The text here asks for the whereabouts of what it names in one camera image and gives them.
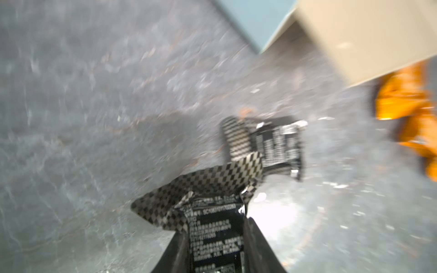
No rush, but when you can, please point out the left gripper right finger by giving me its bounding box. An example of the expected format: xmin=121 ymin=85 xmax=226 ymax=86
xmin=243 ymin=218 xmax=286 ymax=273

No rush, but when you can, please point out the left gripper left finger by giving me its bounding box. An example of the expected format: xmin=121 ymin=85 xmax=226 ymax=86
xmin=152 ymin=233 xmax=190 ymax=273

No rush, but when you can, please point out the blue cream drawer cabinet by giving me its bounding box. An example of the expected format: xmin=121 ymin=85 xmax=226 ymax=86
xmin=213 ymin=0 xmax=298 ymax=54

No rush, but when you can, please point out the cream drawer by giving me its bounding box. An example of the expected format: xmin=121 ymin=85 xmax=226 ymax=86
xmin=259 ymin=0 xmax=437 ymax=88

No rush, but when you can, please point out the orange cookie packet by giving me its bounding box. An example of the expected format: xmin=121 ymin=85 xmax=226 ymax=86
xmin=375 ymin=60 xmax=431 ymax=121
xmin=398 ymin=112 xmax=437 ymax=182

